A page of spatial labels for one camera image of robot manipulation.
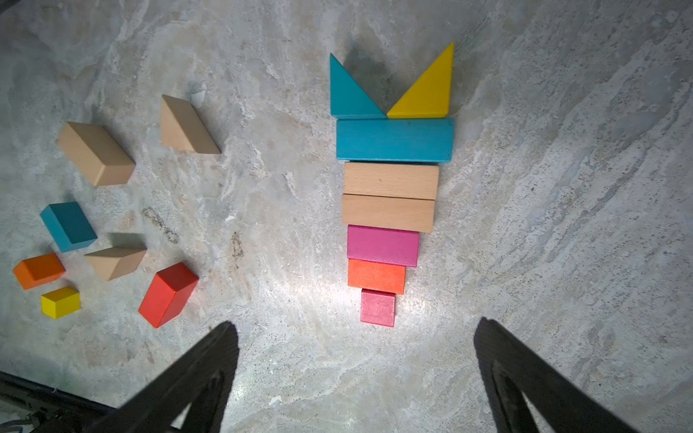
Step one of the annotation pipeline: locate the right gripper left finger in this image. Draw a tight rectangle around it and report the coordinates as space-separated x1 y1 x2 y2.
87 321 239 432

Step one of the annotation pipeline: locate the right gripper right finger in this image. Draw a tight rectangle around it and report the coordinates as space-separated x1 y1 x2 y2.
474 318 634 432

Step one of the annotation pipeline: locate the red rectangular block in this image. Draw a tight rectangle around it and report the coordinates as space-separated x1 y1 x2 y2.
138 262 199 328

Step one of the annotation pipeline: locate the magenta small cube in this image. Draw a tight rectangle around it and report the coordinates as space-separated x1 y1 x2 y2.
360 289 396 328

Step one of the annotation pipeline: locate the magenta rectangular block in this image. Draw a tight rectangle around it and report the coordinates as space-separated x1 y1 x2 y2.
348 226 420 268

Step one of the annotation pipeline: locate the wooden long block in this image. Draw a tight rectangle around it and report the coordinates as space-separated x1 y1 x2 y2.
344 162 440 200
342 194 435 233

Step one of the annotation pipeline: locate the teal small block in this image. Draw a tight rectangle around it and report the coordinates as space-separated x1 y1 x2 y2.
40 201 97 253

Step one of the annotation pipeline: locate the wooden rectangular block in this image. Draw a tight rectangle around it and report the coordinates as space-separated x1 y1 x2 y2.
57 122 135 187

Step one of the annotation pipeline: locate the teal long block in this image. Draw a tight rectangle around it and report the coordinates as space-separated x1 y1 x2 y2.
336 118 455 163

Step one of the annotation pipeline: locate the small wooden triangle block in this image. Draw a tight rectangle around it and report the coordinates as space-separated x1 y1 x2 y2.
160 95 221 154

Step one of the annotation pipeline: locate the yellow triangle block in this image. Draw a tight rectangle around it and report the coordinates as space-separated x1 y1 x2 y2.
387 43 455 119

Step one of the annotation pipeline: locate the teal triangle block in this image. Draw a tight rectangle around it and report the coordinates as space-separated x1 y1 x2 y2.
330 54 387 120

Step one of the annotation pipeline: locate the yellow cube block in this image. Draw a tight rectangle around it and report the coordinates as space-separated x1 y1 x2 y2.
41 287 80 319

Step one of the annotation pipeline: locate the orange cube block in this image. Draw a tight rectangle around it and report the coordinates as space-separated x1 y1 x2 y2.
14 253 66 290

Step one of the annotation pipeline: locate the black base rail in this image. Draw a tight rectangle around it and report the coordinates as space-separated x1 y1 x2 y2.
1 372 116 432

